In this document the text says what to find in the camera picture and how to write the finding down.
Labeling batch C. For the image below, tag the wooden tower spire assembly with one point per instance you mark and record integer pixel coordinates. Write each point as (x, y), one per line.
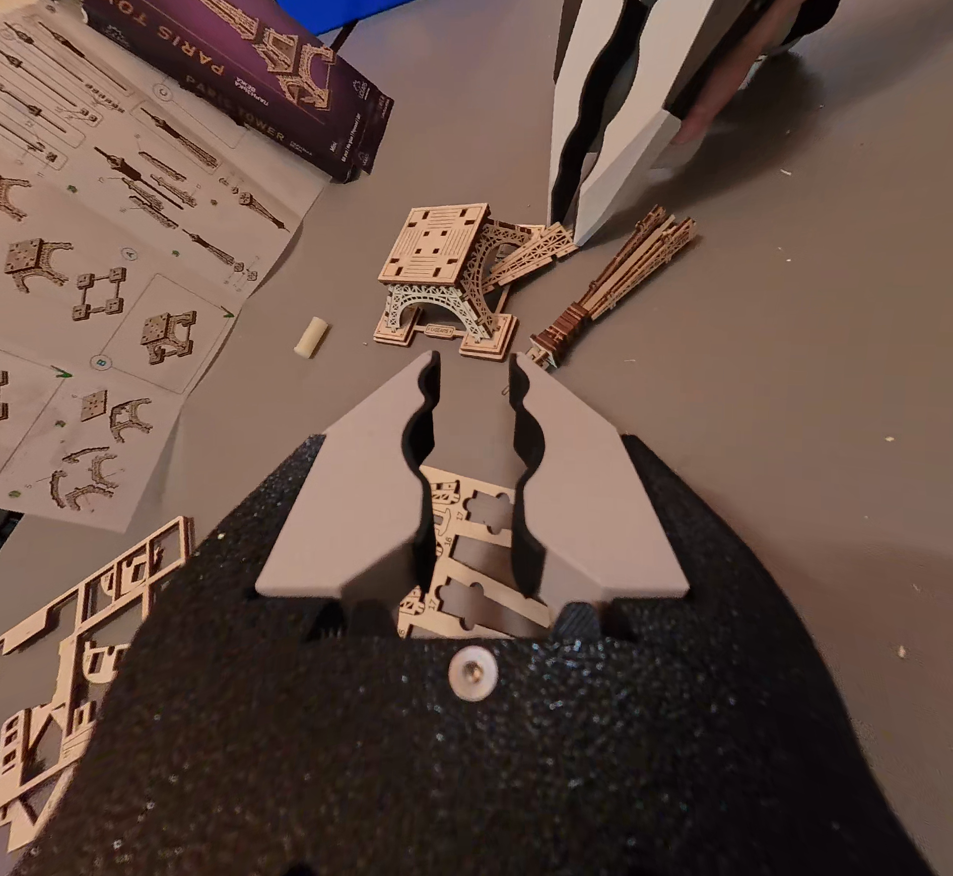
(633, 258)

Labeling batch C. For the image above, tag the wooden lattice panel piece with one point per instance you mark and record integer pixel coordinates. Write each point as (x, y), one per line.
(536, 250)

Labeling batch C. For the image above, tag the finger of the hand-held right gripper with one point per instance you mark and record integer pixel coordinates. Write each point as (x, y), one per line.
(655, 86)
(584, 71)

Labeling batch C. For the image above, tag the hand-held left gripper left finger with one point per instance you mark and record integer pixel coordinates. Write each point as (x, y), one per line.
(342, 511)

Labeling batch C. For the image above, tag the small pale wax stick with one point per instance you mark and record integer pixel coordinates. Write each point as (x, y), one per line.
(311, 337)

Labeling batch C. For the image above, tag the dark purple model kit box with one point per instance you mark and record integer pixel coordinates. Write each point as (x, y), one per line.
(149, 4)

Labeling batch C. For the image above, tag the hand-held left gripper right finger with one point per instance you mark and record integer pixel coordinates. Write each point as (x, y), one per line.
(603, 511)

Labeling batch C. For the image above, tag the wooden part sheet square frames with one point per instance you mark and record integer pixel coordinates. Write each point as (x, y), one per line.
(179, 548)

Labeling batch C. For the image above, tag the assembly diagram instruction sheet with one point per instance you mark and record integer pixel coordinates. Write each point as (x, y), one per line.
(112, 220)

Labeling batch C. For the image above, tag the grey desk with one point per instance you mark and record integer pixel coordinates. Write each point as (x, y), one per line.
(782, 369)

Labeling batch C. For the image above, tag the wooden tower base model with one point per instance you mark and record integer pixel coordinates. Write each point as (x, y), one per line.
(435, 235)

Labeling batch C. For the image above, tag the wooden part sheet long slots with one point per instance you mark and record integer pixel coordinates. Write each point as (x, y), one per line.
(476, 552)

